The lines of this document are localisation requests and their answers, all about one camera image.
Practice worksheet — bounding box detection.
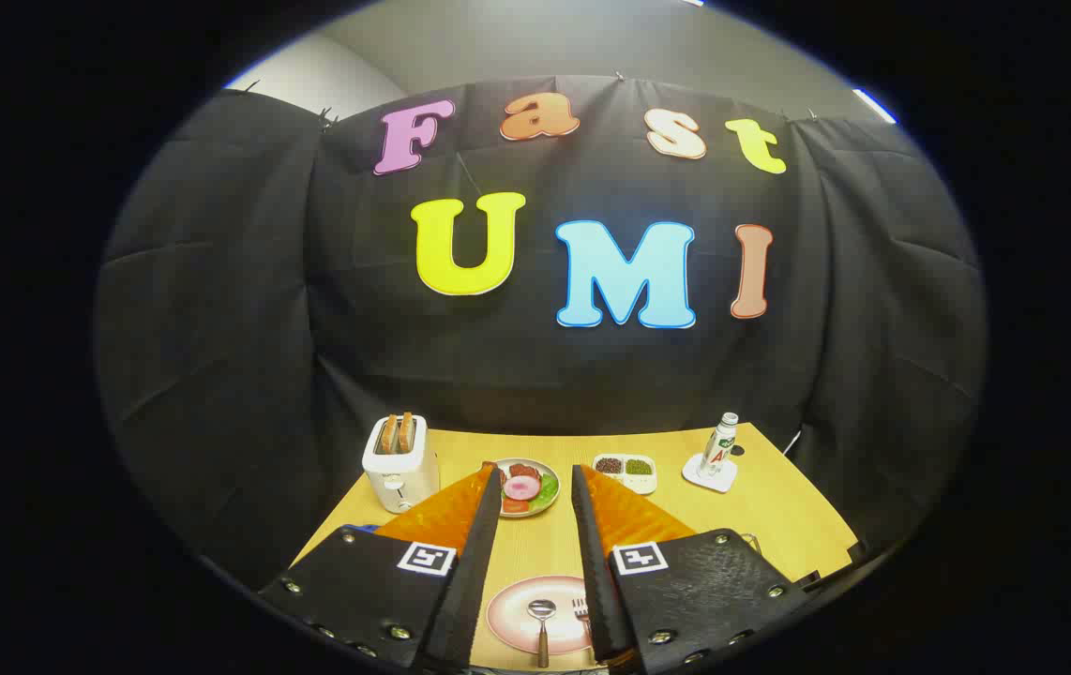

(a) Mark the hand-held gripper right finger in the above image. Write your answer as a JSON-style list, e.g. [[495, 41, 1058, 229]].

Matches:
[[571, 463, 813, 675]]

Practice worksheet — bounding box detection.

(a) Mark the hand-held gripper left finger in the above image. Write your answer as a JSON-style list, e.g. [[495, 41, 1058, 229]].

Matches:
[[259, 464, 505, 671]]

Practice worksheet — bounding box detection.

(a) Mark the spoon with wooden handle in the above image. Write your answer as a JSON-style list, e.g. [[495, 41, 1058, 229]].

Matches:
[[527, 599, 557, 668]]

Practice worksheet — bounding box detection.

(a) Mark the pink plate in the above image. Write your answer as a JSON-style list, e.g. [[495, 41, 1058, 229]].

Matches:
[[486, 575, 593, 656]]

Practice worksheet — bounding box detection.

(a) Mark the grey food plate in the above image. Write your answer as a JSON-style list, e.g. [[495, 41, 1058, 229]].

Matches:
[[482, 457, 561, 518]]

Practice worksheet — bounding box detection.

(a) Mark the white divided bean tray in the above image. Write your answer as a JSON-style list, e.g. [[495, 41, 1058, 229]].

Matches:
[[592, 454, 658, 495]]

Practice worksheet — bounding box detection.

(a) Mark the white toaster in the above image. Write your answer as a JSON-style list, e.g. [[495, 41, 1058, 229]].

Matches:
[[362, 417, 440, 514]]

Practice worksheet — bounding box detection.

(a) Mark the white square coaster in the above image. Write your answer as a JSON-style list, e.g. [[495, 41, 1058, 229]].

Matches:
[[682, 454, 739, 494]]

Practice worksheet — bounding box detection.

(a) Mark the white bottle with red label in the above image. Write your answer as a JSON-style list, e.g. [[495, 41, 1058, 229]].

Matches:
[[697, 412, 740, 479]]

